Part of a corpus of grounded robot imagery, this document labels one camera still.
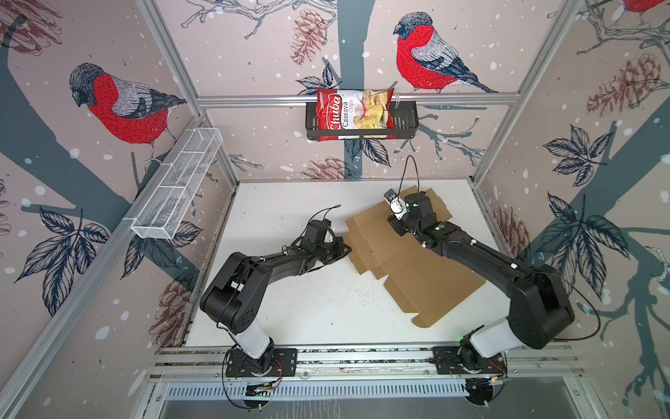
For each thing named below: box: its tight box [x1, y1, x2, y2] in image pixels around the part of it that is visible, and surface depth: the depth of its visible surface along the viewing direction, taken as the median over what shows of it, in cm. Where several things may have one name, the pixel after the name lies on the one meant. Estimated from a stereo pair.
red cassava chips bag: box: [315, 87, 397, 142], surface depth 90 cm
